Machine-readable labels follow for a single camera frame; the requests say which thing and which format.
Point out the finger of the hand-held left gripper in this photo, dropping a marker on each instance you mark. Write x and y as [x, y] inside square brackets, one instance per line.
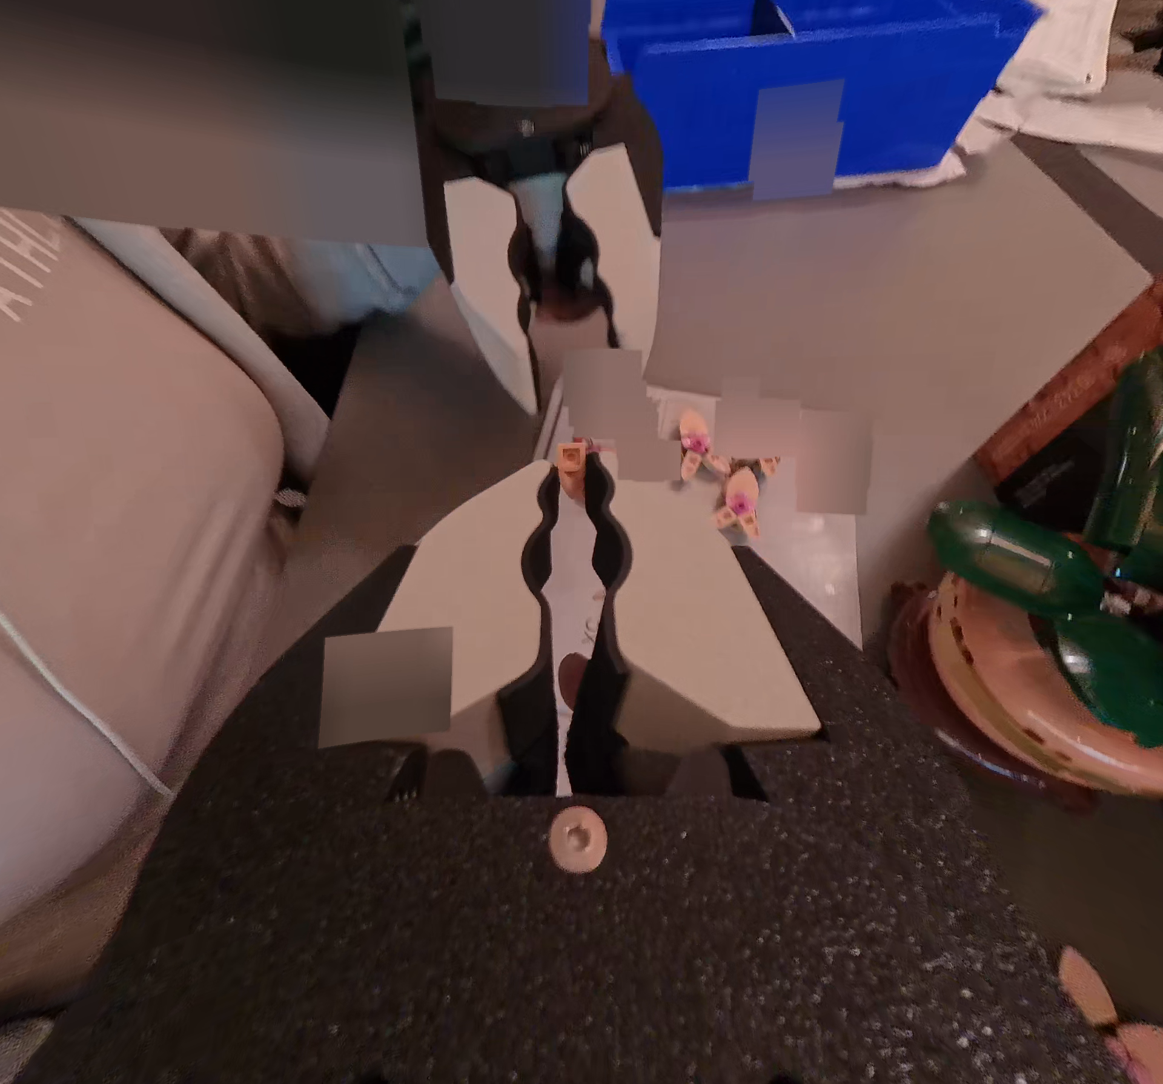
[623, 248]
[486, 285]

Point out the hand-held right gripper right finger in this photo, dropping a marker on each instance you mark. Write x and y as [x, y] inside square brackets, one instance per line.
[699, 638]

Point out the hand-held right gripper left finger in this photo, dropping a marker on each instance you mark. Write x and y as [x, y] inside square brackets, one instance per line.
[481, 594]

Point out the small tan petal brick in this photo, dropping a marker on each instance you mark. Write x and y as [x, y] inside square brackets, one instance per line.
[572, 466]

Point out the grey desk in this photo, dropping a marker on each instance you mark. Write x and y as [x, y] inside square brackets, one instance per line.
[863, 285]

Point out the pale blue cloth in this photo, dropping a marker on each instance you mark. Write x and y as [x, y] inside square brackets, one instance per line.
[382, 271]

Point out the white instruction booklet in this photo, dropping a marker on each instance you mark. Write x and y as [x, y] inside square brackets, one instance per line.
[823, 575]

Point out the pink and tan brick flower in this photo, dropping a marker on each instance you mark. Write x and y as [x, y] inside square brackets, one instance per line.
[740, 500]
[696, 448]

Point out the blue plastic bin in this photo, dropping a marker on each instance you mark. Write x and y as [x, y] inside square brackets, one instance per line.
[691, 112]

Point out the brick cactus plant with pot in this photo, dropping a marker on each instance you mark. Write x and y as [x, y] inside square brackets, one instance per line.
[1008, 684]

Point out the person's grey shirt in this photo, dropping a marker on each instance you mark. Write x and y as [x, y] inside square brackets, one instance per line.
[118, 511]

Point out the black printed packet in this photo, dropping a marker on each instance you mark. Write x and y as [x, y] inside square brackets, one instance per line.
[1045, 485]

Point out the brown printed box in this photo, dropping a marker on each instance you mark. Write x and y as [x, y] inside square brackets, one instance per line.
[1063, 384]

